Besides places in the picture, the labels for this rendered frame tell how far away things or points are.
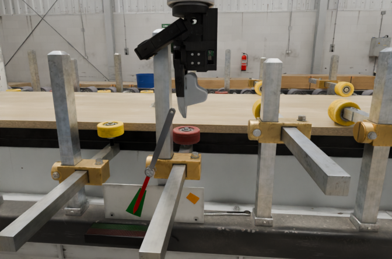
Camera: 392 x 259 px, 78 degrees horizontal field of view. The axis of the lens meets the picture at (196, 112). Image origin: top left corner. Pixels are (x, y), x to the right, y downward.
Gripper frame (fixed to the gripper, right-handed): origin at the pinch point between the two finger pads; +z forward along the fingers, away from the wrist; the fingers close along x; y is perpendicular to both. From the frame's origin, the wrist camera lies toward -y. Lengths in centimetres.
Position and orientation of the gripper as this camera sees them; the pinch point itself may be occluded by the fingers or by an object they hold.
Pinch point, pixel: (181, 111)
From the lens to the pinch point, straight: 50.4
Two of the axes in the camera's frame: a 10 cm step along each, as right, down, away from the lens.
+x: 0.8, -2.2, 9.7
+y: 10.0, 0.2, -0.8
